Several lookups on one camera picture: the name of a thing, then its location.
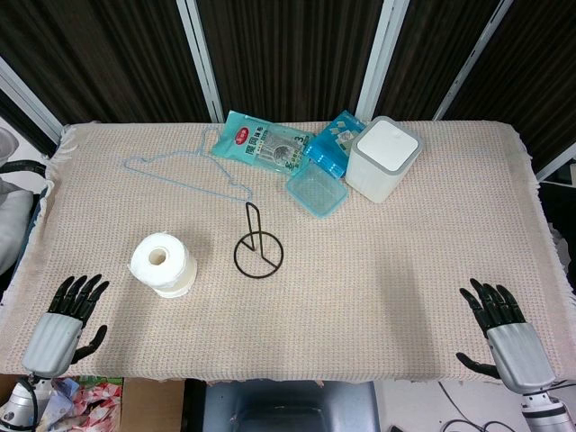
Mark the blue plastic package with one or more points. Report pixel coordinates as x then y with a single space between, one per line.
333 144

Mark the beige woven tablecloth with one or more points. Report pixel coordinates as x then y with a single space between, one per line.
342 279

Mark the white folding screen frame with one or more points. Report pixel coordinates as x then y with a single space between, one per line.
200 58

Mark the white toilet paper roll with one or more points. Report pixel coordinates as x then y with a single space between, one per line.
163 263

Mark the teal cloth package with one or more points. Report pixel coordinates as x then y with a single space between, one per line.
260 145

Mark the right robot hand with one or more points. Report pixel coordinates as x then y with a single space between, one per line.
518 351

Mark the dark grey chair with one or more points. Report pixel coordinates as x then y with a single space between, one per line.
288 405

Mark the white square bin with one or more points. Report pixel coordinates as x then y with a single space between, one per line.
383 157

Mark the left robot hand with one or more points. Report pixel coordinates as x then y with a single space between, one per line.
53 338

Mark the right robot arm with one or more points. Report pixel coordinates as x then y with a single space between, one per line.
546 411

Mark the black metal holder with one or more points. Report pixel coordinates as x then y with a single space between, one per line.
257 252

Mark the clear blue plastic container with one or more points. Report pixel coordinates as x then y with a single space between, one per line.
316 191

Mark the colourful printed bag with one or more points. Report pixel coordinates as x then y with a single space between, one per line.
85 402

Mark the brown cardboard box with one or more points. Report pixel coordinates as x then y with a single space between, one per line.
153 404

